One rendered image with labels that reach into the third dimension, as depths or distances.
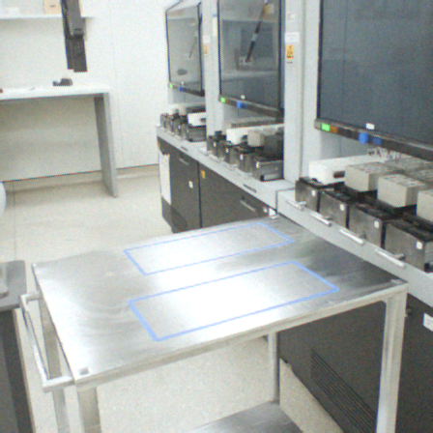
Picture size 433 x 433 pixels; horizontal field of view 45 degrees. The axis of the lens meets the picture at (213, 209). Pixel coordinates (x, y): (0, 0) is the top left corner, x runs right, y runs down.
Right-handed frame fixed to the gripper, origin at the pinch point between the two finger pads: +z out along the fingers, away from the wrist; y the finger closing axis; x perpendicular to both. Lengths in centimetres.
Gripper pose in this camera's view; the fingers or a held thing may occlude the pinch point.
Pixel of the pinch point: (76, 66)
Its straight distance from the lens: 128.9
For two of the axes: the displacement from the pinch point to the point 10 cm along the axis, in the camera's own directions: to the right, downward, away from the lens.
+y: 3.5, 2.8, -8.9
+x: 9.4, -1.4, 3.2
